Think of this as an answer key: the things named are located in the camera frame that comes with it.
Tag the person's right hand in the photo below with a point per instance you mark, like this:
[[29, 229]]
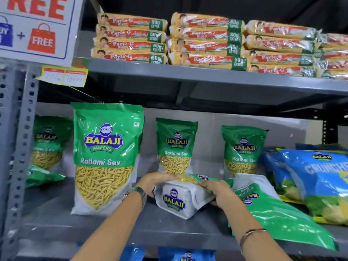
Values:
[[224, 194]]

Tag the person's left hand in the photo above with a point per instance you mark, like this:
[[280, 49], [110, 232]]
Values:
[[155, 180]]

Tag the person's left fingers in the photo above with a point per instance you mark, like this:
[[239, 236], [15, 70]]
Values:
[[170, 176]]

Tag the person's right fingers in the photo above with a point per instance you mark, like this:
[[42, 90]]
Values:
[[206, 184]]

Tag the green snack pouch white base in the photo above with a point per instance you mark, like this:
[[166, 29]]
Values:
[[182, 198]]

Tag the person's right forearm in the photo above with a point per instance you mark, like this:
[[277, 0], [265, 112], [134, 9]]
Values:
[[252, 231]]

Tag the person's left forearm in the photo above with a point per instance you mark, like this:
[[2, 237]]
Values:
[[108, 231]]

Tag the silver wristwatch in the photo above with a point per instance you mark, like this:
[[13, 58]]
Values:
[[137, 191]]

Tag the blue snack bag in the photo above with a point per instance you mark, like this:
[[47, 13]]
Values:
[[320, 182], [187, 255], [320, 146], [132, 254], [274, 171]]

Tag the row of green sev pouches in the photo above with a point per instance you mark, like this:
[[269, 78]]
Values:
[[106, 149]]

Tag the grey metal shelving rack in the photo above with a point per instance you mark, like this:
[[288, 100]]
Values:
[[190, 77]]

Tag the black metal rack upright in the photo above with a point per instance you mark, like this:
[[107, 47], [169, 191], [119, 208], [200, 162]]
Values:
[[330, 131]]

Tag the stack of yellow biscuit packets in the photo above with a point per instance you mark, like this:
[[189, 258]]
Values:
[[206, 46]]

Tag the green shelf label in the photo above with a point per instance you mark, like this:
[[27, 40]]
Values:
[[81, 63]]

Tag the yellow price tag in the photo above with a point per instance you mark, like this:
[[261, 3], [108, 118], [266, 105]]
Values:
[[64, 76]]

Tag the white promotional sign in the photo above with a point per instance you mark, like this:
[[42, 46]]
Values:
[[40, 29]]

